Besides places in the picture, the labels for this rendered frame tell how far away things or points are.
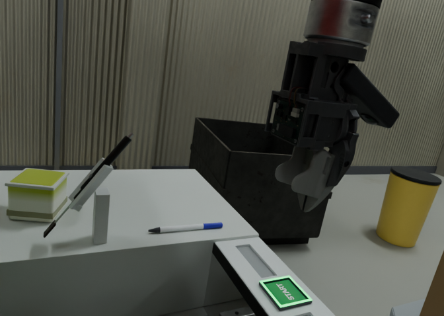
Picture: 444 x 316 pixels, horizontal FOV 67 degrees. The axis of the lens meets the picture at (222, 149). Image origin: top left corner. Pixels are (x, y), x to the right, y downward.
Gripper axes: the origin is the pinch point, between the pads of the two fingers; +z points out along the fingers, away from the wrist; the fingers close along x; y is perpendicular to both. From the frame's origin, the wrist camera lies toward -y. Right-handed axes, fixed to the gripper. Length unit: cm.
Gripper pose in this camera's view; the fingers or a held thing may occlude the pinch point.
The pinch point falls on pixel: (310, 201)
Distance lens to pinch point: 47.2
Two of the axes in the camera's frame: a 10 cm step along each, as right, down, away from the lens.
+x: 4.2, 3.0, -8.6
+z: -1.5, 9.5, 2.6
